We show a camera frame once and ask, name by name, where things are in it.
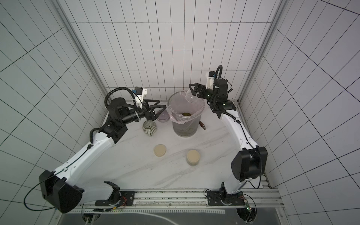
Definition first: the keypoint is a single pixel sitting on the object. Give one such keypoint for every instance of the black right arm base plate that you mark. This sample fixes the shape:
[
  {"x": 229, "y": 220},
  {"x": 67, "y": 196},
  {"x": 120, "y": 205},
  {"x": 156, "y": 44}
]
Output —
[{"x": 222, "y": 198}]

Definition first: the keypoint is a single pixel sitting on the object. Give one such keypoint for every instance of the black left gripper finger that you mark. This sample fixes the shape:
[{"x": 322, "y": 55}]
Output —
[
  {"x": 156, "y": 111},
  {"x": 150, "y": 103}
]

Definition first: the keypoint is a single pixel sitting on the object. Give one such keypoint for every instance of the purple round lid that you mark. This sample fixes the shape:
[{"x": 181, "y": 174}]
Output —
[{"x": 164, "y": 116}]

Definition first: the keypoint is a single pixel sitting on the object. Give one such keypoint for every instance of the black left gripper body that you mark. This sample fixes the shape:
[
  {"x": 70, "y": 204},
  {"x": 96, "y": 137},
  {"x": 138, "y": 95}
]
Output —
[{"x": 139, "y": 113}]

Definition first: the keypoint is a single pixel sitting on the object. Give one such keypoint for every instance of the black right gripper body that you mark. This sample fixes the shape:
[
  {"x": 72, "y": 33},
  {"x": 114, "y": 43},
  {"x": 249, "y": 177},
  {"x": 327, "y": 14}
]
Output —
[{"x": 204, "y": 91}]

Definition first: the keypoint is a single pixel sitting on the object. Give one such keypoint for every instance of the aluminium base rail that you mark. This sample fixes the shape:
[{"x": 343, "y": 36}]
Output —
[{"x": 184, "y": 200}]

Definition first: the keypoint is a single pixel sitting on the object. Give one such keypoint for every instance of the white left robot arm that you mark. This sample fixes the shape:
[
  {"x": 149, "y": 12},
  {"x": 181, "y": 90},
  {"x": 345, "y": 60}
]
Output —
[{"x": 60, "y": 187}]

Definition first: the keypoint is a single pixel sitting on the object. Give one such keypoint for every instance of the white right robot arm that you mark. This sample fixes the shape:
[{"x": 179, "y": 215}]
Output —
[{"x": 249, "y": 163}]

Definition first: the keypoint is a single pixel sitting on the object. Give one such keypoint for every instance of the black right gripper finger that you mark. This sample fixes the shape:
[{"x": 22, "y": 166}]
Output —
[
  {"x": 197, "y": 93},
  {"x": 196, "y": 86}
]

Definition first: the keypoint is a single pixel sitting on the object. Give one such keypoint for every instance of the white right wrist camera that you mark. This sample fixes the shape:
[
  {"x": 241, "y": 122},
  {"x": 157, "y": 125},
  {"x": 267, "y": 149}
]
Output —
[{"x": 210, "y": 80}]

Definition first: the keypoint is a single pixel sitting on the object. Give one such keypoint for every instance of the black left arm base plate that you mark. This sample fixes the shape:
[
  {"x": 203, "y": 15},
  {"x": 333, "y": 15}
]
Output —
[{"x": 128, "y": 198}]

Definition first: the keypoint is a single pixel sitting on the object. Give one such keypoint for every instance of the grey mesh waste bin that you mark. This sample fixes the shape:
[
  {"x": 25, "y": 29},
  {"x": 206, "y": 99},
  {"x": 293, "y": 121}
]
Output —
[{"x": 188, "y": 129}]

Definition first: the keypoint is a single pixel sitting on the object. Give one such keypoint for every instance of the wooden handled metal spatula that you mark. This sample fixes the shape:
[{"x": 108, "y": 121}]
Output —
[{"x": 202, "y": 125}]

